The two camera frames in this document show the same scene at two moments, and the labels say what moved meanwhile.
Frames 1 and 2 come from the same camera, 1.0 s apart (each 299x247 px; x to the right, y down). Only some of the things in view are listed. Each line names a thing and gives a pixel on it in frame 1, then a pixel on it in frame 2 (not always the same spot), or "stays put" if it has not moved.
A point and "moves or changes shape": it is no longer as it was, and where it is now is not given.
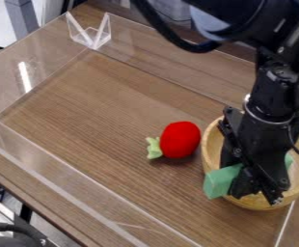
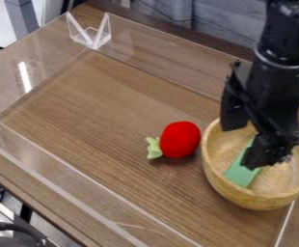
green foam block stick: x=217 y=178 moves or changes shape
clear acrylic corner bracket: x=93 y=38 stays put
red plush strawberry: x=177 y=142 stays put
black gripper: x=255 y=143 to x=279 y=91
